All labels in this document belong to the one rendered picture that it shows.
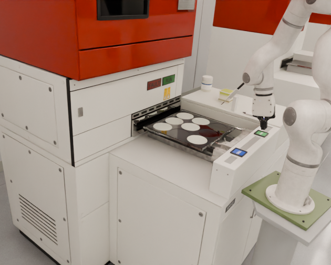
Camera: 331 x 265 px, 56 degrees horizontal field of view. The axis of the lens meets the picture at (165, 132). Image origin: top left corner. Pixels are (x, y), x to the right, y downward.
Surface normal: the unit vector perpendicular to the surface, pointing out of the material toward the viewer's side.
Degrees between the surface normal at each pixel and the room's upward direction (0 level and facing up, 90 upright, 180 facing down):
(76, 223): 90
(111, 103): 90
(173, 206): 90
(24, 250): 0
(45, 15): 90
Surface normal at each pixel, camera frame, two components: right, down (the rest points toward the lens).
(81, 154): 0.80, 0.31
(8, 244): 0.07, -0.90
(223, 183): -0.60, 0.30
